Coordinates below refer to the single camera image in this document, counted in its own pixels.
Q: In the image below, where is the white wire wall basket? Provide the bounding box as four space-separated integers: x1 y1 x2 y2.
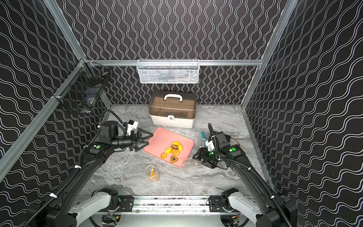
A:
136 59 200 84

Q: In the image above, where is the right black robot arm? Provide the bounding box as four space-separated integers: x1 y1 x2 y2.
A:
193 124 297 227

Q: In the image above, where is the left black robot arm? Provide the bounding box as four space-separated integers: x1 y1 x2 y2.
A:
23 117 153 227

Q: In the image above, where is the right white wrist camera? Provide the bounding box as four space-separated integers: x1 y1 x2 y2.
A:
205 140 215 152

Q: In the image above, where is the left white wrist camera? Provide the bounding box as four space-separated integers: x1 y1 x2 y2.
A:
126 120 139 136

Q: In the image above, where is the black wire wall basket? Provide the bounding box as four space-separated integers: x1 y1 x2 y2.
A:
55 60 112 114

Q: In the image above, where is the brown heart cookie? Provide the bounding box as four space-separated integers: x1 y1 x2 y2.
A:
170 156 178 163

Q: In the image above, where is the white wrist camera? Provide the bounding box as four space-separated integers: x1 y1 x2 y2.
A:
126 120 139 136
205 140 215 152

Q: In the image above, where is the brown white storage box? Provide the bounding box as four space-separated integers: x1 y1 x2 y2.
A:
148 90 197 128

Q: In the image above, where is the clear cookie jar handled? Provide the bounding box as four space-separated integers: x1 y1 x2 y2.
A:
197 137 208 147

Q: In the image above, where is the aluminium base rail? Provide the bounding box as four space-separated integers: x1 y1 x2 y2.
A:
56 195 287 215

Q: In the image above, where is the large orange fish cookie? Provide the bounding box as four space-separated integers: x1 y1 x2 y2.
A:
171 141 183 152

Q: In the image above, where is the orange swirl cookie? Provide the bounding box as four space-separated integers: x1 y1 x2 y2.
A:
171 149 180 156
161 152 167 159

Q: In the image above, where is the pink plastic tray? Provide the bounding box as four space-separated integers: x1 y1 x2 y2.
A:
144 128 194 168

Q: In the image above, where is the clear cookie jar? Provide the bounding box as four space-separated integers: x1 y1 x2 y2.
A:
145 165 160 183
182 158 204 170

